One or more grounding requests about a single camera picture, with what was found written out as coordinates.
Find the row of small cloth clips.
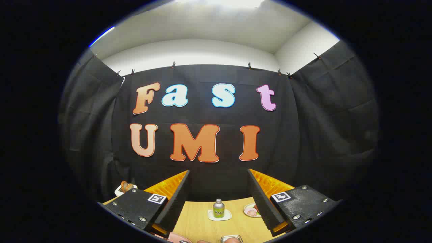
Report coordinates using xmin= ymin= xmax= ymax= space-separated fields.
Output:
xmin=93 ymin=52 xmax=321 ymax=80

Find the green soda bottle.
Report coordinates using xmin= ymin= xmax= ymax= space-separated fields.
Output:
xmin=213 ymin=199 xmax=225 ymax=218

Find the white oval dish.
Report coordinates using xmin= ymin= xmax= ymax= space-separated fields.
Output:
xmin=243 ymin=202 xmax=262 ymax=218

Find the white toaster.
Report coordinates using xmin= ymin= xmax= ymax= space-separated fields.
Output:
xmin=114 ymin=184 xmax=138 ymax=197

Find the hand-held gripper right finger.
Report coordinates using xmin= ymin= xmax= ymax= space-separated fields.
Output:
xmin=247 ymin=168 xmax=340 ymax=237

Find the pink plate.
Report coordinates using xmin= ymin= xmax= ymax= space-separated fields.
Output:
xmin=161 ymin=232 xmax=193 ymax=243

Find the white square coaster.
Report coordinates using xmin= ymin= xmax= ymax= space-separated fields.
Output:
xmin=208 ymin=209 xmax=232 ymax=221

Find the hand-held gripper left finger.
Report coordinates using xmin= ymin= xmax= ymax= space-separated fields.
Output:
xmin=98 ymin=170 xmax=190 ymax=237

